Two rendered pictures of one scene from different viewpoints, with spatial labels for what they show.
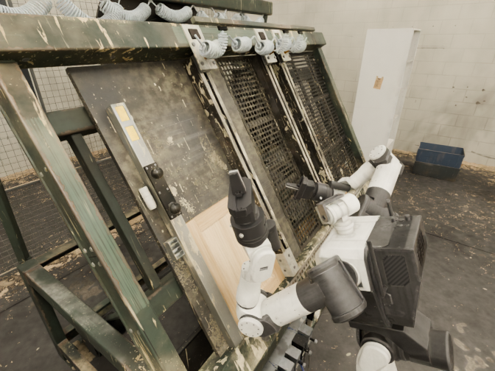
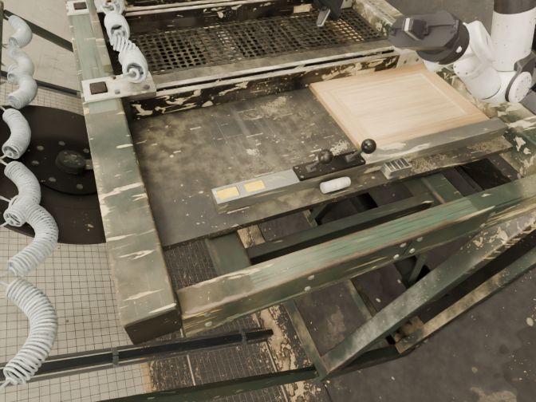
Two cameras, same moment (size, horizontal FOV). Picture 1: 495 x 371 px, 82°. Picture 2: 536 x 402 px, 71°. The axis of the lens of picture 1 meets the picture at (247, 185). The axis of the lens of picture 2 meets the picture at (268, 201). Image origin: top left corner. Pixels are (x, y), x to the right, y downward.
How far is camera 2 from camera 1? 0.46 m
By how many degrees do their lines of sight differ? 14
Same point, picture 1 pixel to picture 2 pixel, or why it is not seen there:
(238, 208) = (451, 30)
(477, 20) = not seen: outside the picture
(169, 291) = (439, 184)
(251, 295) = (493, 74)
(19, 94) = (221, 290)
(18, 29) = (139, 277)
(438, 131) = not seen: outside the picture
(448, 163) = not seen: outside the picture
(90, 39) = (135, 206)
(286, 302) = (517, 31)
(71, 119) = (230, 253)
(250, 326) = (521, 85)
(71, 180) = (328, 250)
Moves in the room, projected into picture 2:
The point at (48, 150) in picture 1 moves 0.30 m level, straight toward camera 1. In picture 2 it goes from (292, 268) to (419, 215)
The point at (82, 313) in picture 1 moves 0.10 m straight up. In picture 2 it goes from (403, 305) to (389, 308)
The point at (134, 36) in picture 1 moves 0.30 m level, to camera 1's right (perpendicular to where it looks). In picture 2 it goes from (118, 158) to (141, 29)
